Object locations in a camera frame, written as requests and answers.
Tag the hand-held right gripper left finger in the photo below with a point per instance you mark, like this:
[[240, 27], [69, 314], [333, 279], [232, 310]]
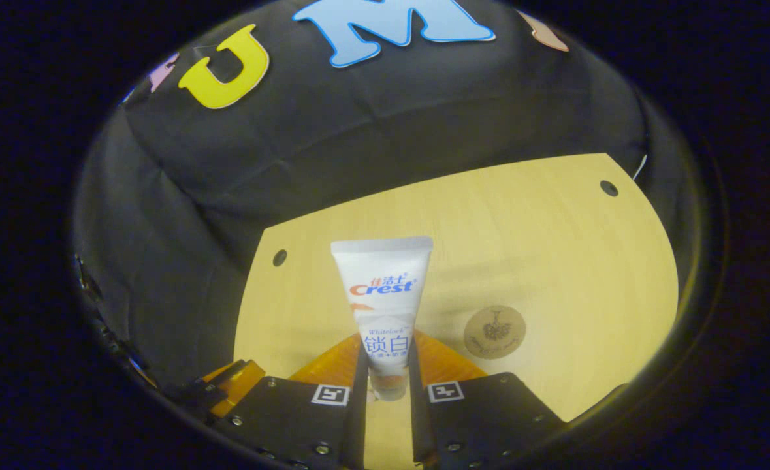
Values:
[[355, 424]]

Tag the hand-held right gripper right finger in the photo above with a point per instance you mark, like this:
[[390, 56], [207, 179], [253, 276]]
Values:
[[417, 424]]

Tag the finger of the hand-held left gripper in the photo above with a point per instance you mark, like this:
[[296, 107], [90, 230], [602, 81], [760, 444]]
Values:
[[241, 385]]

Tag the round cork coaster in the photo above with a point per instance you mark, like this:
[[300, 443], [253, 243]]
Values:
[[494, 331]]

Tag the white toothpaste tube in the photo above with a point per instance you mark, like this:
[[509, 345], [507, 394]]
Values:
[[383, 300]]

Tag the wooden desktop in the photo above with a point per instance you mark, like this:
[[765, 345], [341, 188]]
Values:
[[554, 261]]

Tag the round dark desk grommet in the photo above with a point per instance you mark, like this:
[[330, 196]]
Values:
[[609, 188], [279, 257]]

